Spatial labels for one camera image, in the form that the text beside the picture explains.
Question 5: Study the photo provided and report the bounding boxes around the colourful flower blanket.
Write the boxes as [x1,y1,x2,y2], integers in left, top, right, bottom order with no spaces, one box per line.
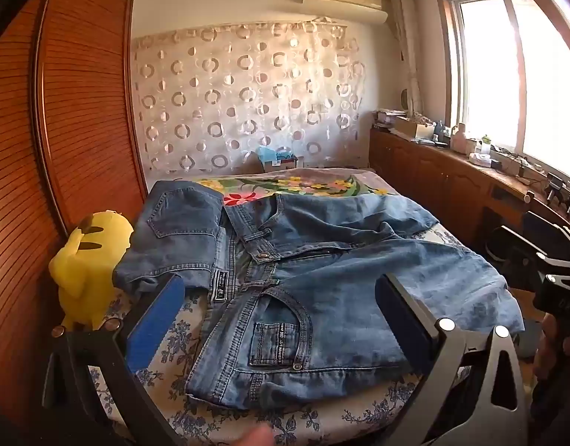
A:
[194,167,400,208]

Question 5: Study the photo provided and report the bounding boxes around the sheer circle-patterned curtain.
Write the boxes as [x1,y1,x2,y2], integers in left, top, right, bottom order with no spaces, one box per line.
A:
[132,19,361,178]

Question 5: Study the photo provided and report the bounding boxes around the flat cardboard box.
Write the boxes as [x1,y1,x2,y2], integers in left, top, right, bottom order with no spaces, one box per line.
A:
[393,116,435,140]

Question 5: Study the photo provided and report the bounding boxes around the large window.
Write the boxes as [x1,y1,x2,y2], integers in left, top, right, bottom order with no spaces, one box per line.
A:
[436,0,570,187]

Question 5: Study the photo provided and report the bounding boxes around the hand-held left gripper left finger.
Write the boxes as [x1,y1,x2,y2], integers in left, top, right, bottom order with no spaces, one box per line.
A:
[41,273,188,446]

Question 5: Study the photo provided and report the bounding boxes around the white plastic jug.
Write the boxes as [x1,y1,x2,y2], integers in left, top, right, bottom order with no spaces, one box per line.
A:
[451,123,471,154]

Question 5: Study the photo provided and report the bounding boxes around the person's right forearm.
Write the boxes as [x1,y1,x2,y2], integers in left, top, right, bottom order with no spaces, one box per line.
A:
[529,367,570,446]

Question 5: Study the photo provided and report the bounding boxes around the pile of papers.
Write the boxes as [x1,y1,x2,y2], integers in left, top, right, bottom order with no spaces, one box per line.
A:
[372,109,409,127]

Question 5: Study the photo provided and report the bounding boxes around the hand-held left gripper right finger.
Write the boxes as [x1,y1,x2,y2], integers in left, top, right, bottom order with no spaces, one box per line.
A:
[374,273,532,446]

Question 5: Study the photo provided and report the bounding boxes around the beige tied window curtain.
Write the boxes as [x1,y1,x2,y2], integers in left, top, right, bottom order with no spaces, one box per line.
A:
[389,0,425,118]

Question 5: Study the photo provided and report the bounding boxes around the blue denim pants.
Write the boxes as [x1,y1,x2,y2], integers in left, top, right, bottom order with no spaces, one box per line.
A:
[185,193,526,413]
[112,180,228,299]

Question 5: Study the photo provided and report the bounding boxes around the person's right hand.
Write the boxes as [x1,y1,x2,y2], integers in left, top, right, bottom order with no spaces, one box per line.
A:
[533,316,565,380]

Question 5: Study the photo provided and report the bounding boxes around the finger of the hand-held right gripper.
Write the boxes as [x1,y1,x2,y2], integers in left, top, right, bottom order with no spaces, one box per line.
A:
[499,226,548,264]
[523,211,570,254]

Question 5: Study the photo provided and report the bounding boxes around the brown louvered wooden wardrobe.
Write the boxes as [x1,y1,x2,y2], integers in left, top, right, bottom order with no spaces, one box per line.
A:
[0,0,149,428]

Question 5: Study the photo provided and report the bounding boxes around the long wooden cabinet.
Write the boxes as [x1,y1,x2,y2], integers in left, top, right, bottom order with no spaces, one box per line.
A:
[368,127,570,263]

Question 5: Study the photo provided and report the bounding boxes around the yellow plush toy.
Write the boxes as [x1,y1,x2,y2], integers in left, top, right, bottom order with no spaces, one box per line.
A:
[49,210,135,332]

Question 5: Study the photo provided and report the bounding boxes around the blue floral bed sheet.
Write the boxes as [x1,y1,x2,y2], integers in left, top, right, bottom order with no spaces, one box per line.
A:
[87,220,509,446]

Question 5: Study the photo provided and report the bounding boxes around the white air conditioner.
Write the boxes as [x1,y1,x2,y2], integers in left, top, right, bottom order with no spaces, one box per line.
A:
[302,0,389,25]

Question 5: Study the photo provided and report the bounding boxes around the small cardboard box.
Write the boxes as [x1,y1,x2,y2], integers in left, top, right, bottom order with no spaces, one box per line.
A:
[264,155,304,173]

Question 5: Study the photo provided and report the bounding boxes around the power strip with cables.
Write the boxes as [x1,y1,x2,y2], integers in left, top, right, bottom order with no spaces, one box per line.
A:
[497,151,547,185]

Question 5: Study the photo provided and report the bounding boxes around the person's left hand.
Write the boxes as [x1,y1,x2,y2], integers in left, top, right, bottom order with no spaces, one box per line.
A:
[231,426,276,446]

